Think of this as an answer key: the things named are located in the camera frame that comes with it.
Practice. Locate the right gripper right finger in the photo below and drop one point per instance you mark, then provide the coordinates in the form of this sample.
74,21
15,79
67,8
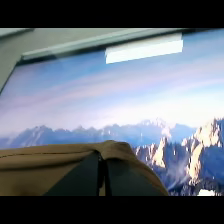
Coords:
126,181

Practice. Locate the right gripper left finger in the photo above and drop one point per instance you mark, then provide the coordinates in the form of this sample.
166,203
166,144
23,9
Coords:
81,180

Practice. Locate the tan garment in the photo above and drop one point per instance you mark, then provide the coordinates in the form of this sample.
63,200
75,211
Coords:
36,166

